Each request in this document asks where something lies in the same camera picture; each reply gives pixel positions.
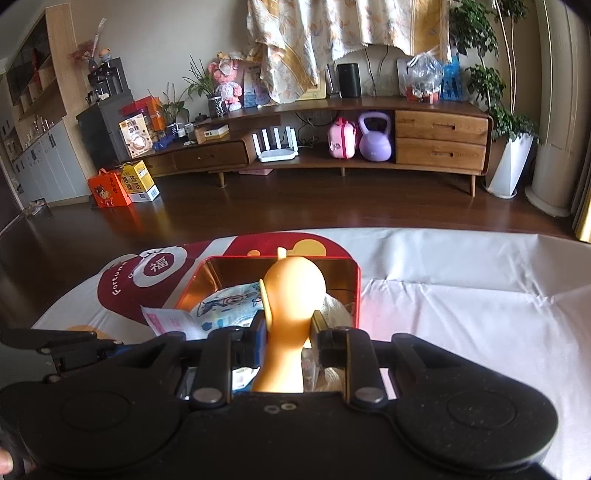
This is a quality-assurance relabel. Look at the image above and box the yellow curtain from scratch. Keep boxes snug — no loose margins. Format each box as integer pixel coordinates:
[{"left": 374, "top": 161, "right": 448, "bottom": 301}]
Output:
[{"left": 571, "top": 115, "right": 591, "bottom": 243}]

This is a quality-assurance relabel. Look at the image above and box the green plant in dark pot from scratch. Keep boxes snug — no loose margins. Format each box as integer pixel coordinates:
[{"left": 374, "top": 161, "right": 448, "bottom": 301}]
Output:
[{"left": 182, "top": 54, "right": 227, "bottom": 117}]

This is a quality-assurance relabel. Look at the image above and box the yellow gift box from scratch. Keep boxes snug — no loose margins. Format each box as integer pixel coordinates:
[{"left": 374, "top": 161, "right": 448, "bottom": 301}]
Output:
[{"left": 115, "top": 160, "right": 161, "bottom": 204}]

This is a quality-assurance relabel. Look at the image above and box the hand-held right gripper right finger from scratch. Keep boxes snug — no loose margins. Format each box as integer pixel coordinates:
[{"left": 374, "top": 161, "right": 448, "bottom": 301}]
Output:
[{"left": 310, "top": 311, "right": 444, "bottom": 409}]

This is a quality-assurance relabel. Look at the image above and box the black cabinet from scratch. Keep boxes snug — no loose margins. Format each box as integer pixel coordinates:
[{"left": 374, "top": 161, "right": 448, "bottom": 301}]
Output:
[{"left": 75, "top": 92, "right": 139, "bottom": 160}]

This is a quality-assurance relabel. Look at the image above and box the white and red printed tablecloth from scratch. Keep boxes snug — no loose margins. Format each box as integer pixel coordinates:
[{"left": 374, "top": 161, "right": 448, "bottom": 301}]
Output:
[{"left": 32, "top": 227, "right": 591, "bottom": 480}]

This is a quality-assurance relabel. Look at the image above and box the clear plastic bag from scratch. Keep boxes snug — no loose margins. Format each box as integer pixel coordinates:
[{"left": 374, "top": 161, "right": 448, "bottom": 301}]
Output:
[{"left": 404, "top": 52, "right": 445, "bottom": 103}]

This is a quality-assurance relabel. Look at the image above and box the dark wooden drawer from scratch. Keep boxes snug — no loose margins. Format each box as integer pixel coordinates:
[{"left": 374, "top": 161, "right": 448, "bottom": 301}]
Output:
[{"left": 173, "top": 142, "right": 250, "bottom": 171}]

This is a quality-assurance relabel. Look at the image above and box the white low cabinet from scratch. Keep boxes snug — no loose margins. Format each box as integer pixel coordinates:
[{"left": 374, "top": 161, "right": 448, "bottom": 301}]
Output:
[{"left": 9, "top": 119, "right": 90, "bottom": 206}]

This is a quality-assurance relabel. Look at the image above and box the white router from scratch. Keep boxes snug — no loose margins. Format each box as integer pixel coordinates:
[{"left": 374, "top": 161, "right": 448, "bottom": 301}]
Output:
[{"left": 252, "top": 126, "right": 299, "bottom": 163}]

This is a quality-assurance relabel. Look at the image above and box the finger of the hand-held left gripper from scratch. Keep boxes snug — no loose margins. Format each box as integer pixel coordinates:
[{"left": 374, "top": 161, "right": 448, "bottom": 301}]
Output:
[
  {"left": 0, "top": 328, "right": 100, "bottom": 355},
  {"left": 44, "top": 340, "right": 131, "bottom": 384}
]

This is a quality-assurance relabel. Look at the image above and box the wide wooden drawer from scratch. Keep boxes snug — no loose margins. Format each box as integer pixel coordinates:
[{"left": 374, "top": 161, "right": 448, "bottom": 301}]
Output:
[
  {"left": 396, "top": 137, "right": 488, "bottom": 169},
  {"left": 394, "top": 110, "right": 490, "bottom": 145}
]

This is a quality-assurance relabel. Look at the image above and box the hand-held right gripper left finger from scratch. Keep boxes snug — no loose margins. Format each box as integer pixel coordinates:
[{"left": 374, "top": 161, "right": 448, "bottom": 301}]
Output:
[{"left": 136, "top": 318, "right": 269, "bottom": 409}]

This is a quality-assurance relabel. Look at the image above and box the purple kettlebell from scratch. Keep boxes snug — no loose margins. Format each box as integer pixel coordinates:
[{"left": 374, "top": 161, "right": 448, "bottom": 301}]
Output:
[{"left": 358, "top": 112, "right": 393, "bottom": 162}]

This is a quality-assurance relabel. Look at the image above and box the orange gift box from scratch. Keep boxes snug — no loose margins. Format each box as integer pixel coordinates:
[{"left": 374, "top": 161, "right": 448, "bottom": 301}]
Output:
[{"left": 88, "top": 168, "right": 132, "bottom": 209}]

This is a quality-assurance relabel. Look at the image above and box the wooden tv cabinet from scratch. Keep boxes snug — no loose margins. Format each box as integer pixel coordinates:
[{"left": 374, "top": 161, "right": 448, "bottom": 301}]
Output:
[{"left": 139, "top": 96, "right": 494, "bottom": 197}]

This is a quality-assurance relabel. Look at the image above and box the black speaker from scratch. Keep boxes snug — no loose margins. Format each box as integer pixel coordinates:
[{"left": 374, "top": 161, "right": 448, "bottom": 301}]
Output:
[{"left": 337, "top": 63, "right": 362, "bottom": 99}]

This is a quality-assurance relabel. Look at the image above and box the floral curtain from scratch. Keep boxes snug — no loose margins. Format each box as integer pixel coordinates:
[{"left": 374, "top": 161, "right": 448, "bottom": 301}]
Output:
[{"left": 247, "top": 0, "right": 451, "bottom": 104}]

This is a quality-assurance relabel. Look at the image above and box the red tin box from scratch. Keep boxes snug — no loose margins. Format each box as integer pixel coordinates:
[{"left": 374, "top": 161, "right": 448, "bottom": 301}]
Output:
[{"left": 175, "top": 254, "right": 362, "bottom": 333}]

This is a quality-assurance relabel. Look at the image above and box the beige standing air conditioner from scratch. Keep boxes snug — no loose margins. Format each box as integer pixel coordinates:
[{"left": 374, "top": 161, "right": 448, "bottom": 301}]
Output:
[{"left": 524, "top": 0, "right": 587, "bottom": 219}]

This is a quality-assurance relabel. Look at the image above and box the pink case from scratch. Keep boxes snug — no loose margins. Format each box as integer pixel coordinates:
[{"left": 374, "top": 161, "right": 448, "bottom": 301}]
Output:
[{"left": 327, "top": 116, "right": 357, "bottom": 158}]

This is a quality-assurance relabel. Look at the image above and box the blue printed packet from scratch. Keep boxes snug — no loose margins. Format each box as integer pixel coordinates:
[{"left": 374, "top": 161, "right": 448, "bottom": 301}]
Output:
[{"left": 191, "top": 282, "right": 266, "bottom": 330}]

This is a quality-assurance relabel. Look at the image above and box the white planter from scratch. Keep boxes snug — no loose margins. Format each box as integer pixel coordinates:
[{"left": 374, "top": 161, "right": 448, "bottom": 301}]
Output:
[{"left": 486, "top": 134, "right": 536, "bottom": 200}]

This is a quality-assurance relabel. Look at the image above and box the orange rubber toy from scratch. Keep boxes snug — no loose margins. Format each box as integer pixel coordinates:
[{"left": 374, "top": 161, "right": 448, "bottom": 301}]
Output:
[{"left": 252, "top": 247, "right": 326, "bottom": 394}]

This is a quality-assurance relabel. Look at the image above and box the tall green plant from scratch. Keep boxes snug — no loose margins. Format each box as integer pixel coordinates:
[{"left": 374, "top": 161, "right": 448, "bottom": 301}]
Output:
[{"left": 449, "top": 0, "right": 540, "bottom": 141}]

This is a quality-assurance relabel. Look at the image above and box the black coffee machine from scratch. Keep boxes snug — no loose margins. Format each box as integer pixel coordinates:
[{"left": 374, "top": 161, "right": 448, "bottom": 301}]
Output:
[{"left": 87, "top": 58, "right": 127, "bottom": 104}]

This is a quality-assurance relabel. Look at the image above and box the yellow and white box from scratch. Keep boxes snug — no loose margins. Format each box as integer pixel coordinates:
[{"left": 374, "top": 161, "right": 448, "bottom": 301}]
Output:
[{"left": 119, "top": 114, "right": 153, "bottom": 158}]

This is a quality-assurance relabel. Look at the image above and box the wooden wall shelf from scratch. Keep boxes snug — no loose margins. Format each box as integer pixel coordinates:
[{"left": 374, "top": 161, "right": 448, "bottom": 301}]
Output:
[{"left": 2, "top": 2, "right": 88, "bottom": 123}]

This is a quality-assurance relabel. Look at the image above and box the small wooden box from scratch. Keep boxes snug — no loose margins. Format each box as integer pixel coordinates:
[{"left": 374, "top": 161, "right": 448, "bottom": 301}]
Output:
[{"left": 195, "top": 124, "right": 230, "bottom": 144}]

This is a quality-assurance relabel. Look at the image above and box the small potted plant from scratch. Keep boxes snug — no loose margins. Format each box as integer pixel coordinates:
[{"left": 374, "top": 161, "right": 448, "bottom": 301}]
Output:
[{"left": 159, "top": 83, "right": 190, "bottom": 137}]

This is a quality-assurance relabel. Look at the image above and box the pink plush toy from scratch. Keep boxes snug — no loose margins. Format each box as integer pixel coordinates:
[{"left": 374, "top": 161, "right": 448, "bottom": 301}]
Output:
[{"left": 208, "top": 52, "right": 245, "bottom": 112}]

